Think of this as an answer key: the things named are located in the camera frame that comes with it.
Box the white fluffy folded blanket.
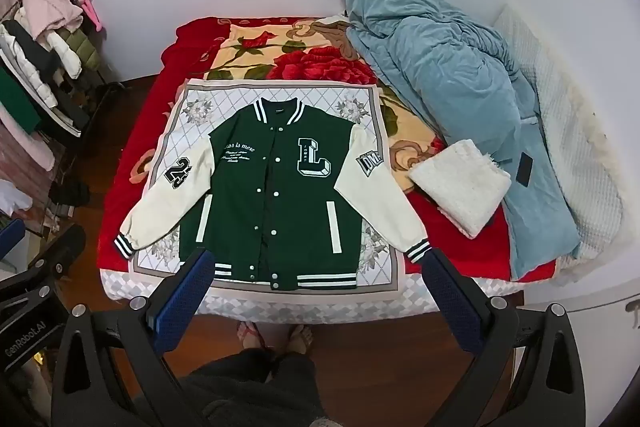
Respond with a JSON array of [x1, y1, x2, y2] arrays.
[[407, 139, 512, 239]]

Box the person's dark trousers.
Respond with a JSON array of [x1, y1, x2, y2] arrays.
[[172, 348, 343, 427]]

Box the person's foot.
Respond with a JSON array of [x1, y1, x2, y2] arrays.
[[236, 321, 268, 352], [285, 324, 315, 355]]

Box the black phone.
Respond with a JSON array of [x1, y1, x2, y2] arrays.
[[516, 151, 535, 186]]

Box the red floral blanket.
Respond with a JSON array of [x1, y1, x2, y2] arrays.
[[102, 14, 559, 289]]

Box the white crumpled cloth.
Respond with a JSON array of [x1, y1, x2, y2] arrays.
[[0, 179, 26, 218]]

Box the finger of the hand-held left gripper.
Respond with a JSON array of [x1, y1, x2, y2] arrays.
[[0, 218, 27, 269], [27, 223, 87, 290]]

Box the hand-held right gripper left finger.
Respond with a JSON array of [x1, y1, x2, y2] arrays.
[[51, 248, 217, 427]]

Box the person's right foot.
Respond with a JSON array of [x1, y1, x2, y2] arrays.
[[285, 324, 315, 355]]

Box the person's left foot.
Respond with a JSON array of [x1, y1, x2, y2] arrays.
[[236, 321, 268, 352]]

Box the pink patterned cloth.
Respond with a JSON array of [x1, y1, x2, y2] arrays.
[[0, 104, 57, 178]]

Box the blue duvet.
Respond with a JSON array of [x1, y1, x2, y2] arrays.
[[334, 0, 584, 281]]

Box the white quilted pillow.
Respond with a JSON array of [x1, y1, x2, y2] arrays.
[[492, 4, 627, 284]]

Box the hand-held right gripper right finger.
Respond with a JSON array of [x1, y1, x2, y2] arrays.
[[421, 248, 587, 427]]

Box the white diamond-print cloth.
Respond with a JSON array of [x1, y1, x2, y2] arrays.
[[131, 79, 404, 294]]

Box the pile of clothes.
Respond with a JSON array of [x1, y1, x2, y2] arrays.
[[0, 0, 109, 138]]

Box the green and white varsity jacket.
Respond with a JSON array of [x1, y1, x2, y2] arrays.
[[114, 98, 432, 291]]

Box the dark cloth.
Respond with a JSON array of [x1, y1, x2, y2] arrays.
[[47, 179, 92, 208]]

